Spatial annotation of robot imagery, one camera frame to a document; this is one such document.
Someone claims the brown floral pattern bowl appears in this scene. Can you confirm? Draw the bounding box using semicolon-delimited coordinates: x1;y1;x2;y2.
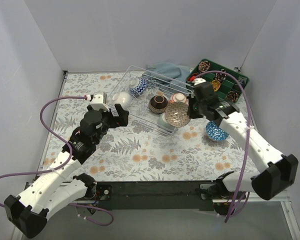
164;101;191;128

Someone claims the plain white ribbed bowl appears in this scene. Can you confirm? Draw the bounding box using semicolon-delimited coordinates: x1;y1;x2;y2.
112;92;132;110

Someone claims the red diamond pattern bowl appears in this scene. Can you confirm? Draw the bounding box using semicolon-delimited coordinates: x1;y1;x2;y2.
205;121;229;142

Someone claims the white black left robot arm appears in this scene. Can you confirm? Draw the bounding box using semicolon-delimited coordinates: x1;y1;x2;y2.
4;104;129;239

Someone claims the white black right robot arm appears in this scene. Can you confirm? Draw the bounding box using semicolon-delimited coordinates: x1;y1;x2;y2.
187;78;299;200

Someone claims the orange white floral bowl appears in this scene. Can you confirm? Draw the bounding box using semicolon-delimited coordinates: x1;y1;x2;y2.
168;92;189;105

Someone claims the pale green bowl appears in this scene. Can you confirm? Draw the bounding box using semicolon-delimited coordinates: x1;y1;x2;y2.
157;112;175;132

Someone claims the blue white zigzag bowl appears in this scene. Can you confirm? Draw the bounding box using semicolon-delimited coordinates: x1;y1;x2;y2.
129;77;148;98

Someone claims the red black rolled tie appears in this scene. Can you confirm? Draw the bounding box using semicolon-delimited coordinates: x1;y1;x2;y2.
187;73;198;83

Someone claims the black glazed bowl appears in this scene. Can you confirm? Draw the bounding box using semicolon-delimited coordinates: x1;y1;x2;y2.
148;95;169;114

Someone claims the yellow rolled tie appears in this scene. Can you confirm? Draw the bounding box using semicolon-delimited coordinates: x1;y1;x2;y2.
211;80;221;92

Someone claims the floral patterned table mat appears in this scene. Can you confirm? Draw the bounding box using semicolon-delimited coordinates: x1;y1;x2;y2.
40;73;244;182

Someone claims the dark floral rolled tie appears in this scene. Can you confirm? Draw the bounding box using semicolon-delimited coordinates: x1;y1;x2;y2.
225;90;239;103

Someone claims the light blue cloth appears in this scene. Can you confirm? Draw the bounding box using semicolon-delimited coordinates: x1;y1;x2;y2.
146;62;190;93

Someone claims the black white rolled tie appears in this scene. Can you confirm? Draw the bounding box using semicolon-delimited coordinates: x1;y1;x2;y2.
214;68;227;82

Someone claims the green compartment tray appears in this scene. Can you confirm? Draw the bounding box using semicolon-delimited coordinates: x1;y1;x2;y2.
185;58;250;103

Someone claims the brown patterned rolled tie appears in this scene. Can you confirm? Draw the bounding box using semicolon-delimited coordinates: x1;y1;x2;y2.
198;60;211;73

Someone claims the grey folded cloth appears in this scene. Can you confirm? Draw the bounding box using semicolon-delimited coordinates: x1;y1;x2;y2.
233;76;249;91

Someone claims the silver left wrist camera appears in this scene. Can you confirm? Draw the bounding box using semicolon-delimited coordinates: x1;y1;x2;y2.
85;92;110;112

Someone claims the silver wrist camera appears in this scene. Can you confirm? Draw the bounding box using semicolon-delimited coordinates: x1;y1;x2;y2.
190;77;206;87
85;92;110;112

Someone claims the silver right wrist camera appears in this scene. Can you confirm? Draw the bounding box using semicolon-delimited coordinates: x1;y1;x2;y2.
190;77;206;87

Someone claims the white wire dish rack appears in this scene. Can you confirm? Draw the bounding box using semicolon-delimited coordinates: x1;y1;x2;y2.
107;65;191;135

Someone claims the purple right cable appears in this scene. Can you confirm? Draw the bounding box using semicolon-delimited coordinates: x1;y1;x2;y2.
191;70;252;224

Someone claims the purple cable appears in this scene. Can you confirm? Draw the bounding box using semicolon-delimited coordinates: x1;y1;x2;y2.
0;96;115;227
191;70;252;224

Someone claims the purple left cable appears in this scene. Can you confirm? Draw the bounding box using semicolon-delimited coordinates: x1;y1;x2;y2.
0;96;115;227

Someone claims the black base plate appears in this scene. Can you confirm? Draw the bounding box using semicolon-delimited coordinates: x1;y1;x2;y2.
34;178;231;211

